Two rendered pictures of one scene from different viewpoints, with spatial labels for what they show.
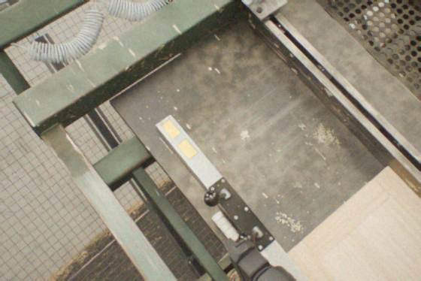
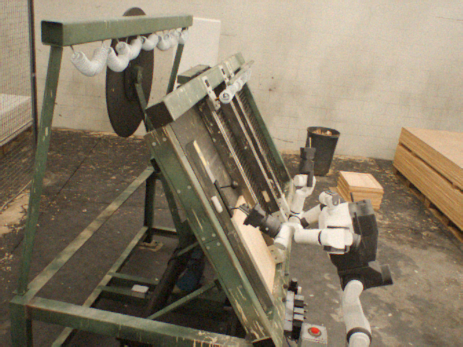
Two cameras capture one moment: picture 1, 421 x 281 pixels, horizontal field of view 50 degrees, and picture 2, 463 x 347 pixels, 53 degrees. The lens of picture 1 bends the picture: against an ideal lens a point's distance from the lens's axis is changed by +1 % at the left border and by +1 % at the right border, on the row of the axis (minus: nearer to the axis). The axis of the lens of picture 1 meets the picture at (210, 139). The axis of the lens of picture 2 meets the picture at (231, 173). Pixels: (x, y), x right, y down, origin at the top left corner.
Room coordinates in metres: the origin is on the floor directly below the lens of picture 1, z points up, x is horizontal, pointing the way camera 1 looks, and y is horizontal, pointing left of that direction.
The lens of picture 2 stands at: (0.15, 1.97, 2.37)
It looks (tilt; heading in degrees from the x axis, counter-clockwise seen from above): 21 degrees down; 293
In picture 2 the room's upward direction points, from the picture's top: 7 degrees clockwise
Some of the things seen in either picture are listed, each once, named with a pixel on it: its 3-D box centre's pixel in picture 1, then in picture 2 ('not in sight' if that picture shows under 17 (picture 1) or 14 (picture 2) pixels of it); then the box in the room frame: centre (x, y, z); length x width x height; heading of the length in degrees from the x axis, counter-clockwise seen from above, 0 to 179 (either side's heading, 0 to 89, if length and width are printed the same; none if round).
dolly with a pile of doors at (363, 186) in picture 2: not in sight; (353, 192); (0.87, -3.83, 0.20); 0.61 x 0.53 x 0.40; 118
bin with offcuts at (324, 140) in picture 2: not in sight; (320, 151); (1.64, -4.89, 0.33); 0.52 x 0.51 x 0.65; 118
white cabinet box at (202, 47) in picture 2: not in sight; (192, 94); (3.33, -3.79, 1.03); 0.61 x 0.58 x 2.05; 118
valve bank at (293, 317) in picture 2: not in sight; (295, 314); (0.61, -0.32, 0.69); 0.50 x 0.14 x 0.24; 106
